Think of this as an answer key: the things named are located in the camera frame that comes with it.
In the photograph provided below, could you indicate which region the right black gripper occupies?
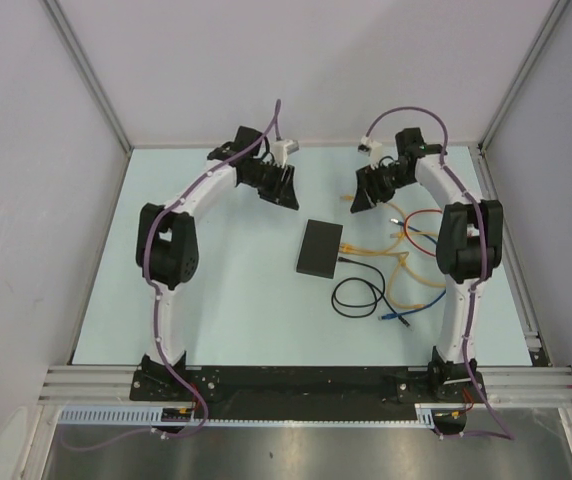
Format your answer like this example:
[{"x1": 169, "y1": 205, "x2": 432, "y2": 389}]
[{"x1": 351, "y1": 162, "x2": 415, "y2": 214}]

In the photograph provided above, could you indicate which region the aluminium frame rail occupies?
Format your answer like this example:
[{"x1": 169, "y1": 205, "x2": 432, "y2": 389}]
[
  {"x1": 468, "y1": 144, "x2": 552, "y2": 367},
  {"x1": 40, "y1": 365, "x2": 572, "y2": 408}
]

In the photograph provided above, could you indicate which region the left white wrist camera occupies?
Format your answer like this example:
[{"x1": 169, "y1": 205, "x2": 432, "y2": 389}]
[{"x1": 271, "y1": 139, "x2": 299, "y2": 168}]

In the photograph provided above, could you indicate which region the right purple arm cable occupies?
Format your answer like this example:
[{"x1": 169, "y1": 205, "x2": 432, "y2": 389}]
[{"x1": 363, "y1": 105, "x2": 516, "y2": 441}]

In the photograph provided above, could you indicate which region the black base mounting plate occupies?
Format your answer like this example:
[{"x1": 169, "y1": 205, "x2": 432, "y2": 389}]
[{"x1": 129, "y1": 363, "x2": 485, "y2": 422}]

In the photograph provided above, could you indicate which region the aluminium corner post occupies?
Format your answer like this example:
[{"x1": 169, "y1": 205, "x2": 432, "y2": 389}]
[
  {"x1": 39, "y1": 0, "x2": 133, "y2": 157},
  {"x1": 477, "y1": 0, "x2": 572, "y2": 153}
]

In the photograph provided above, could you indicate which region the aluminium right frame rail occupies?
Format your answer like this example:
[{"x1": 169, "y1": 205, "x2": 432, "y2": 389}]
[{"x1": 468, "y1": 144, "x2": 552, "y2": 367}]

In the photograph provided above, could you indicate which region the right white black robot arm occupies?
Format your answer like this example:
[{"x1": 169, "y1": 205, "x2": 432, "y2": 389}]
[{"x1": 350, "y1": 128, "x2": 504, "y2": 402}]

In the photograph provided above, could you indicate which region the long yellow ethernet cable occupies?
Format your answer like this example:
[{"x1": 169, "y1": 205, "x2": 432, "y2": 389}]
[{"x1": 340, "y1": 192, "x2": 410, "y2": 257}]

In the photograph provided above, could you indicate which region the black ethernet cable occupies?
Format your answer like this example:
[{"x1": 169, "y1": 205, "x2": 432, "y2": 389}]
[{"x1": 329, "y1": 256, "x2": 413, "y2": 330}]

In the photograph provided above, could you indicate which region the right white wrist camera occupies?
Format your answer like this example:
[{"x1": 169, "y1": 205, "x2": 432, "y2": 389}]
[{"x1": 357, "y1": 135, "x2": 384, "y2": 169}]

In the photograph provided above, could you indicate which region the red ethernet cable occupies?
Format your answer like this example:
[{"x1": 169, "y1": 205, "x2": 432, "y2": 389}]
[{"x1": 403, "y1": 209, "x2": 443, "y2": 255}]

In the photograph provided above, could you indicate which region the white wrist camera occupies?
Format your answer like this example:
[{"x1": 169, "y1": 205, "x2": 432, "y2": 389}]
[
  {"x1": 357, "y1": 135, "x2": 384, "y2": 169},
  {"x1": 271, "y1": 139, "x2": 299, "y2": 168}
]

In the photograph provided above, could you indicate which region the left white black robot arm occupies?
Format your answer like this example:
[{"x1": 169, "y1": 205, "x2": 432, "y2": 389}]
[{"x1": 129, "y1": 126, "x2": 299, "y2": 402}]

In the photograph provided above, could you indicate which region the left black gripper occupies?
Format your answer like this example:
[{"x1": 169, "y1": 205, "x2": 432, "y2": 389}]
[{"x1": 242, "y1": 160, "x2": 299, "y2": 211}]

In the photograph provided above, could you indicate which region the black network switch box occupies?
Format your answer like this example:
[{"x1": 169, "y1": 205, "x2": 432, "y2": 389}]
[{"x1": 296, "y1": 219, "x2": 343, "y2": 279}]

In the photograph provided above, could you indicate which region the grey slotted cable duct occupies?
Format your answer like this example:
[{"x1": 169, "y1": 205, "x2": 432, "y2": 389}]
[{"x1": 59, "y1": 405, "x2": 434, "y2": 429}]

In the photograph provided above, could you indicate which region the blue ethernet cable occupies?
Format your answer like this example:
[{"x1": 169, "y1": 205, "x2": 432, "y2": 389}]
[{"x1": 376, "y1": 216, "x2": 448, "y2": 323}]

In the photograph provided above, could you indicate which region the aluminium right corner post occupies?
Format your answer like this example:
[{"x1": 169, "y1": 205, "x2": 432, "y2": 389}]
[{"x1": 477, "y1": 0, "x2": 572, "y2": 153}]

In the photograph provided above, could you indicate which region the aluminium front frame rail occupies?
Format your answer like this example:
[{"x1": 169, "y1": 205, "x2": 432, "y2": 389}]
[{"x1": 40, "y1": 365, "x2": 572, "y2": 408}]

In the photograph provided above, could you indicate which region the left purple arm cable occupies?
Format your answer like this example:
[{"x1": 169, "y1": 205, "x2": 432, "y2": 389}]
[{"x1": 59, "y1": 98, "x2": 284, "y2": 451}]

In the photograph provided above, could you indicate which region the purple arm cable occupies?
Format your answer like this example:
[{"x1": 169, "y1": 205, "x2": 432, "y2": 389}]
[
  {"x1": 59, "y1": 98, "x2": 284, "y2": 451},
  {"x1": 363, "y1": 105, "x2": 516, "y2": 441}
]

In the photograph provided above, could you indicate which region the aluminium left corner post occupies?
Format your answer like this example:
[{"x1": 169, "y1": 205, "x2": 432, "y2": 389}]
[{"x1": 39, "y1": 0, "x2": 133, "y2": 157}]

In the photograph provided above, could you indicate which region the short yellow ethernet cable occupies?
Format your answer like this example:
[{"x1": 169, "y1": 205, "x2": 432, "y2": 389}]
[{"x1": 340, "y1": 241, "x2": 425, "y2": 310}]

